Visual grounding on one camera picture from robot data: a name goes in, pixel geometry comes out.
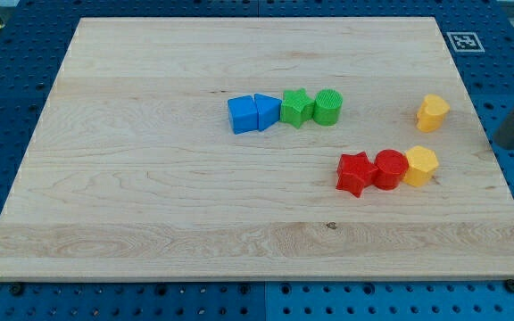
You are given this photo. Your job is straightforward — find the blue triangle block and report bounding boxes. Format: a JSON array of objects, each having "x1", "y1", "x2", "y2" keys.
[{"x1": 253, "y1": 94, "x2": 282, "y2": 131}]

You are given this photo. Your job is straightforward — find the blue cube block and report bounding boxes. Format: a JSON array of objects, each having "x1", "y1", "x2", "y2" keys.
[{"x1": 228, "y1": 95, "x2": 258, "y2": 135}]

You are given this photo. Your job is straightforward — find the yellow heart block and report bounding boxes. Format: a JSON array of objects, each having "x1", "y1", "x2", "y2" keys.
[{"x1": 416, "y1": 94, "x2": 451, "y2": 133}]

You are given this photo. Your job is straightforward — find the green star block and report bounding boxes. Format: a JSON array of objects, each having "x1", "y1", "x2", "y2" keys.
[{"x1": 280, "y1": 88, "x2": 315, "y2": 128}]

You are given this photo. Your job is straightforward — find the green cylinder block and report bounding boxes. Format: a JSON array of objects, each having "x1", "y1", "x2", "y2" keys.
[{"x1": 312, "y1": 88, "x2": 344, "y2": 126}]

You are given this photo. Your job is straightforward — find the white fiducial marker tag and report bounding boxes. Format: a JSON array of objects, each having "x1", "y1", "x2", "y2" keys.
[{"x1": 447, "y1": 31, "x2": 485, "y2": 53}]

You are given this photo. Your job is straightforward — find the yellow hexagon block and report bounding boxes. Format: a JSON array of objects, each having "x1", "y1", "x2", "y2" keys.
[{"x1": 402, "y1": 145, "x2": 439, "y2": 187}]

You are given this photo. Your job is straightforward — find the red cylinder block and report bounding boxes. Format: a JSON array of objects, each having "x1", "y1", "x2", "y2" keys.
[{"x1": 373, "y1": 149, "x2": 409, "y2": 190}]

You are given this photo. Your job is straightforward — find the red star block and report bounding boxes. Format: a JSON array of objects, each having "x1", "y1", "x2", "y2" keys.
[{"x1": 336, "y1": 152, "x2": 378, "y2": 198}]

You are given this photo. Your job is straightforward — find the light wooden board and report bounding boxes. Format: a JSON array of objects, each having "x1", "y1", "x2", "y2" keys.
[{"x1": 0, "y1": 17, "x2": 514, "y2": 283}]

